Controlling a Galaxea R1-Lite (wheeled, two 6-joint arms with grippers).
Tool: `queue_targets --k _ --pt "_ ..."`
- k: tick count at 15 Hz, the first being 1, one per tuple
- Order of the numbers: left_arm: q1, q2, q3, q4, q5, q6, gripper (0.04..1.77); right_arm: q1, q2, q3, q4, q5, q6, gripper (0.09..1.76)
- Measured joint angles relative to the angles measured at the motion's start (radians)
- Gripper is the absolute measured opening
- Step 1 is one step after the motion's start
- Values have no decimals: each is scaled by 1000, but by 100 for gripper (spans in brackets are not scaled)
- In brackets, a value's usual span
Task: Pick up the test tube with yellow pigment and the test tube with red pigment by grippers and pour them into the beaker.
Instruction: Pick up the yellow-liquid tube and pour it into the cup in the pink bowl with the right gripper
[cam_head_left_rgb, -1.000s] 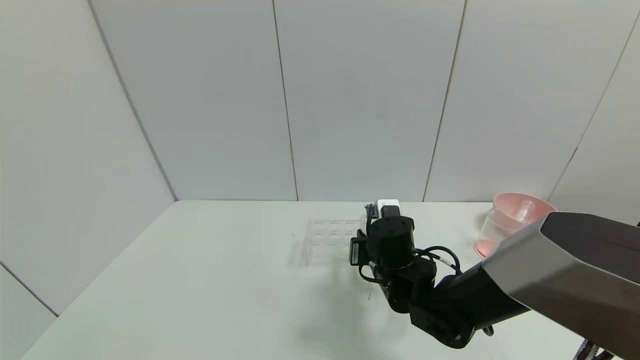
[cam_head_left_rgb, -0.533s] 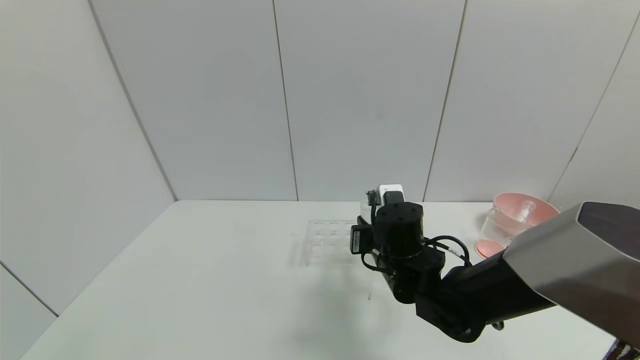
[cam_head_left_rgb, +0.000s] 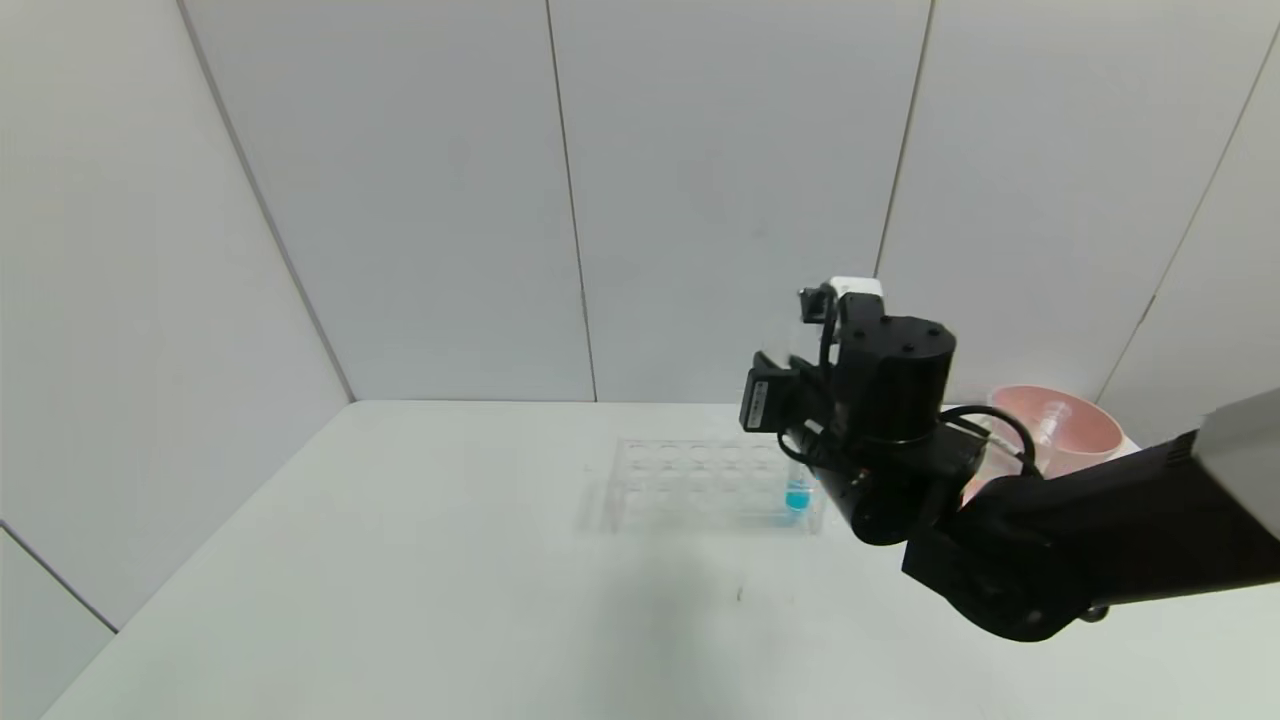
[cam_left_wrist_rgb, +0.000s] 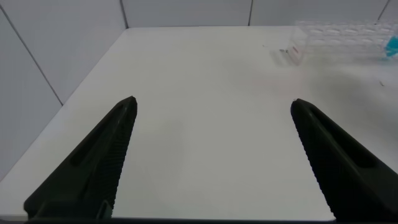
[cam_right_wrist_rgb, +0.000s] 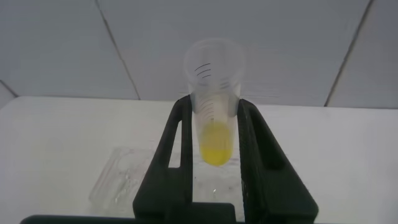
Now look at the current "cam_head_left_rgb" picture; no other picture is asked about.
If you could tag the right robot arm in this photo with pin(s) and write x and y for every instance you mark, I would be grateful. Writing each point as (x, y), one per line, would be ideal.
(1100, 520)

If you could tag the clear acrylic test tube rack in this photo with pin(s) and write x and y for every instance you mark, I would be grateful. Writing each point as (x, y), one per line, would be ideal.
(690, 490)

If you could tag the pink bowl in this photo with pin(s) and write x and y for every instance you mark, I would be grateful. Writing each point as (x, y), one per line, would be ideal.
(1095, 430)

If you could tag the test tube with blue pigment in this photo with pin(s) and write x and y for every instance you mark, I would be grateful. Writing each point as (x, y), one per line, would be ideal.
(797, 497)

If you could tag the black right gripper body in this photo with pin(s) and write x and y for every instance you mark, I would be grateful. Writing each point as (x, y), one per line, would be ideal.
(759, 401)

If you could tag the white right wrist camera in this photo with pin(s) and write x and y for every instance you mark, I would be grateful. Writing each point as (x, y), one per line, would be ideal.
(858, 288)

